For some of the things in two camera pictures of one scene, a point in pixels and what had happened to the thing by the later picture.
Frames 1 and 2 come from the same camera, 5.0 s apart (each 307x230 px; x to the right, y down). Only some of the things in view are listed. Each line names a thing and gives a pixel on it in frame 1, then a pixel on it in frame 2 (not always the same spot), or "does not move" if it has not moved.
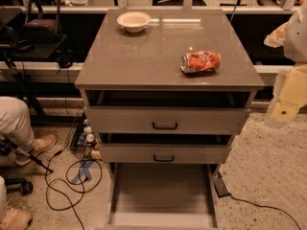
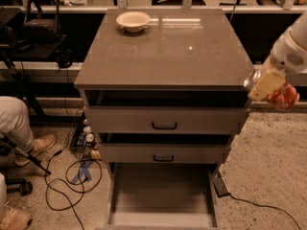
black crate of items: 84,140 does not move
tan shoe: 38,145 does not move
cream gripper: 296,42 -> 287,57
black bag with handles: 43,17 does not move
